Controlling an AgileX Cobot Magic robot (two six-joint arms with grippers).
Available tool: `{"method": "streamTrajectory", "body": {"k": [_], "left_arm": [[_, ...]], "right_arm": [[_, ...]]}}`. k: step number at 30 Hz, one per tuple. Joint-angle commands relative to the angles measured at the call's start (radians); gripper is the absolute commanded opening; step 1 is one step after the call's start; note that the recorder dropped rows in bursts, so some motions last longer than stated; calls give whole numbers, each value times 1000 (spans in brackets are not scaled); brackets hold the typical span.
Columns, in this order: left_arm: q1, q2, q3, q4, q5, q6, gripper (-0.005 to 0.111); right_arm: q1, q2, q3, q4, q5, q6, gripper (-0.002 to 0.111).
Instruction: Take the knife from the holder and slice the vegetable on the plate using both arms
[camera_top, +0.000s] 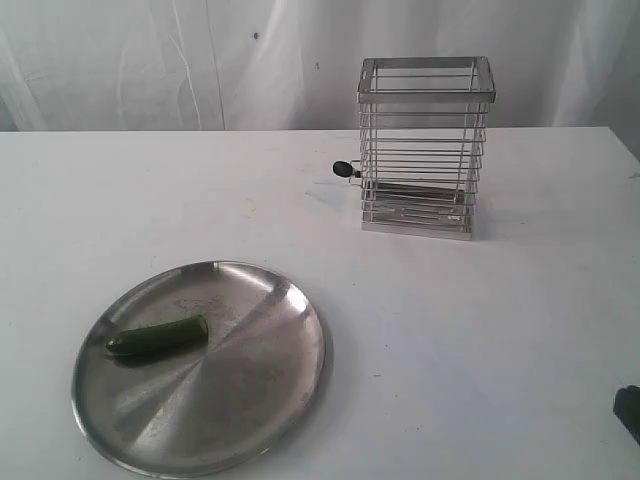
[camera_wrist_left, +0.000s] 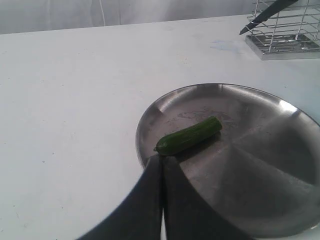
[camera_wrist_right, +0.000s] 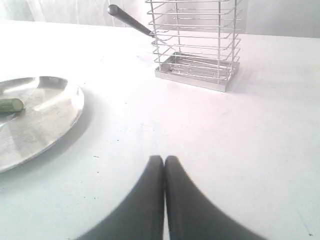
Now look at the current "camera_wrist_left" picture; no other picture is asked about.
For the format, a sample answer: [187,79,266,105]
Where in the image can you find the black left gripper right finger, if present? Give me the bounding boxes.
[162,157,240,240]

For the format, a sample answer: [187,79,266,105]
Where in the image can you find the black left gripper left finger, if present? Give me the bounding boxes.
[80,155,163,240]

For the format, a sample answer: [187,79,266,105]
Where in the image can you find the green cucumber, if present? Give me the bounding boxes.
[153,116,223,156]

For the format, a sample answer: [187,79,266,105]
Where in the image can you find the black kitchen knife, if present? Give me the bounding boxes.
[239,0,298,35]

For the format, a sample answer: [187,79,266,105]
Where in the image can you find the round stainless steel plate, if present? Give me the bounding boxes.
[136,83,320,240]

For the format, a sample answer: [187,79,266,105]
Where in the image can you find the white backdrop curtain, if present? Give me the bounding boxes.
[0,0,254,34]

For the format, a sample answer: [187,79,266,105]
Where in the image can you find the chrome wire utensil rack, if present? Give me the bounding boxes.
[239,0,320,61]

